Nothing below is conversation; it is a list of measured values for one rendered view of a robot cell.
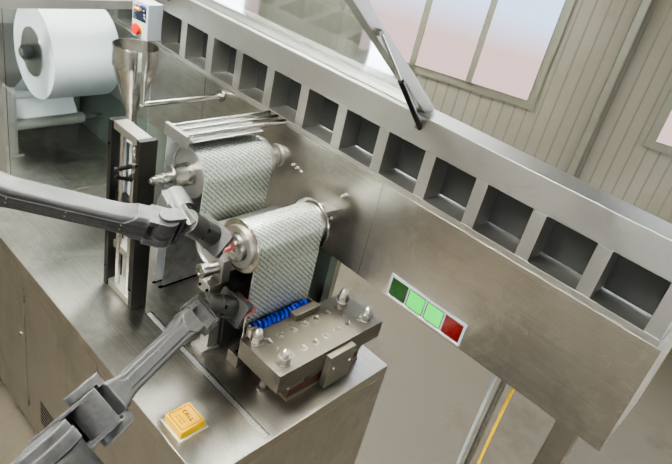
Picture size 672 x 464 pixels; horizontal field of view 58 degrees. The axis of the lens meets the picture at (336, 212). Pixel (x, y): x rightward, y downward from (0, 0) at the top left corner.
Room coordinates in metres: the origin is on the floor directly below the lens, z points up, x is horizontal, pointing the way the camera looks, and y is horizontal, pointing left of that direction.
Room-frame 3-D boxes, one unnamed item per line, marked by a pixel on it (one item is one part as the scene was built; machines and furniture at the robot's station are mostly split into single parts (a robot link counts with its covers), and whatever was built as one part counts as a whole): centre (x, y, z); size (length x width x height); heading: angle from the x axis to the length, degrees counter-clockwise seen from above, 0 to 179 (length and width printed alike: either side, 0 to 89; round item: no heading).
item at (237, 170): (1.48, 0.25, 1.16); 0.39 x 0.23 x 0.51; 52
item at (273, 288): (1.36, 0.10, 1.11); 0.23 x 0.01 x 0.18; 142
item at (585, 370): (2.05, 0.46, 1.29); 3.10 x 0.28 x 0.30; 52
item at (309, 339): (1.32, -0.02, 1.00); 0.40 x 0.16 x 0.06; 142
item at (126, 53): (1.82, 0.72, 1.50); 0.14 x 0.14 x 0.06
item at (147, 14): (1.66, 0.64, 1.66); 0.07 x 0.07 x 0.10; 58
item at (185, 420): (1.02, 0.23, 0.91); 0.07 x 0.07 x 0.02; 52
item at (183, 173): (1.43, 0.43, 1.34); 0.06 x 0.06 x 0.06; 52
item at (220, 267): (1.29, 0.27, 1.05); 0.06 x 0.05 x 0.31; 142
